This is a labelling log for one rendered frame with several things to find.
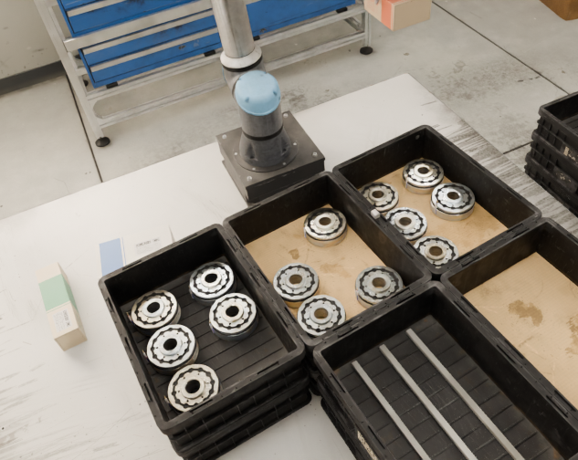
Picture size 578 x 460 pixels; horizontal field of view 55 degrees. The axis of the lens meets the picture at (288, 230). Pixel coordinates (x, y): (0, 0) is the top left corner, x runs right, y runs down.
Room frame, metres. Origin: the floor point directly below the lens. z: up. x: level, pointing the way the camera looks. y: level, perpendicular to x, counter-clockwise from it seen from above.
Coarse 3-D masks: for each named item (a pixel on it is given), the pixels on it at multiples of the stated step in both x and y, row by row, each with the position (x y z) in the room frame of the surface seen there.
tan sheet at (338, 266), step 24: (264, 240) 0.90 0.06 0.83; (288, 240) 0.89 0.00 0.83; (360, 240) 0.85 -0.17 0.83; (264, 264) 0.82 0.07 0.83; (288, 264) 0.81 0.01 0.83; (312, 264) 0.80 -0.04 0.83; (336, 264) 0.79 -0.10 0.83; (360, 264) 0.78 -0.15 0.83; (336, 288) 0.72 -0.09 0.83; (360, 312) 0.65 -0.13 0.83
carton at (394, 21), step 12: (372, 0) 1.51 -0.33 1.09; (384, 0) 1.44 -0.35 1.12; (396, 0) 1.42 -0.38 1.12; (408, 0) 1.41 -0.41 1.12; (420, 0) 1.42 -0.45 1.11; (372, 12) 1.51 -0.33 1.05; (384, 12) 1.44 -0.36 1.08; (396, 12) 1.40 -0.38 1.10; (408, 12) 1.41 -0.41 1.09; (420, 12) 1.42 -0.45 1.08; (384, 24) 1.44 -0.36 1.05; (396, 24) 1.40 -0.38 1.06; (408, 24) 1.41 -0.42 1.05
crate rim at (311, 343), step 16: (320, 176) 0.99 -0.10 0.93; (288, 192) 0.95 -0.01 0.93; (256, 208) 0.91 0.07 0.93; (224, 224) 0.88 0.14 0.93; (240, 240) 0.82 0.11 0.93; (256, 272) 0.73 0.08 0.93; (272, 288) 0.68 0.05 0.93; (384, 304) 0.60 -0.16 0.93; (352, 320) 0.57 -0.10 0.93; (304, 336) 0.55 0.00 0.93; (320, 336) 0.55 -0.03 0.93
